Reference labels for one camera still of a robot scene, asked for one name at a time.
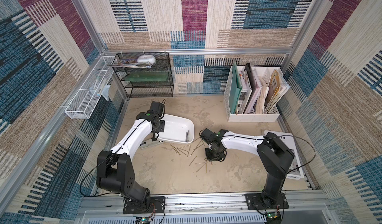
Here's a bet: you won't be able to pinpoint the white plastic storage box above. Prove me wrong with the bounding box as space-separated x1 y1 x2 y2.
158 114 195 144

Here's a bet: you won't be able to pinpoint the white Inedia magazine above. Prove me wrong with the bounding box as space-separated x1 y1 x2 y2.
263 130 304 180

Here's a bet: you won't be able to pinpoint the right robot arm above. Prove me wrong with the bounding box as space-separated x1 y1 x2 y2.
200 129 295 210

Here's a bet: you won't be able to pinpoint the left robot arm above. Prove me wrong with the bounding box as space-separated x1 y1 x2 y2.
96 100 166 210

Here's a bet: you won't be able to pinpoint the white desktop file organizer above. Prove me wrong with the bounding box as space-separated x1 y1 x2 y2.
224 66 282 123

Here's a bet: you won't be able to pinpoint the steel nail lower pair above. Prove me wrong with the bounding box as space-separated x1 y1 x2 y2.
196 161 208 173

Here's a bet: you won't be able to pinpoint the green tray in shelf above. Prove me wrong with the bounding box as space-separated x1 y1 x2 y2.
122 72 169 82

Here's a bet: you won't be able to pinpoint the magazines on black shelf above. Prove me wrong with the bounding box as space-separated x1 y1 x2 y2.
108 59 156 68

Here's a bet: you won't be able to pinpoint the white round device on shelf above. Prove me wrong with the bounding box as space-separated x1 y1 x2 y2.
137 55 156 65

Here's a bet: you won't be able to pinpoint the green folder in organizer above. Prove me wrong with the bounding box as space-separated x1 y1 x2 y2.
229 63 242 114

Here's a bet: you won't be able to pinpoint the black binder in organizer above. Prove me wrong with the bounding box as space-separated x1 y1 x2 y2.
244 63 257 91

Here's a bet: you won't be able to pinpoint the brown envelopes in organizer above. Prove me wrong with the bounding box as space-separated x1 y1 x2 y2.
265 69 290 113

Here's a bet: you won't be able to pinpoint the black wire mesh shelf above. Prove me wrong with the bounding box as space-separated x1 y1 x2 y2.
110 52 174 98

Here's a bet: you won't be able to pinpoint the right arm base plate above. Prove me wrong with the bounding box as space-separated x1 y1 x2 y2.
244 193 289 210

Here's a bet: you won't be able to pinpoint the white wire wall basket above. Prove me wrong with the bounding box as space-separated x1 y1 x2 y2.
65 56 113 119

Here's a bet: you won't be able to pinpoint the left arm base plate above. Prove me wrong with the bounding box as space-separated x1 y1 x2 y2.
122 196 166 215

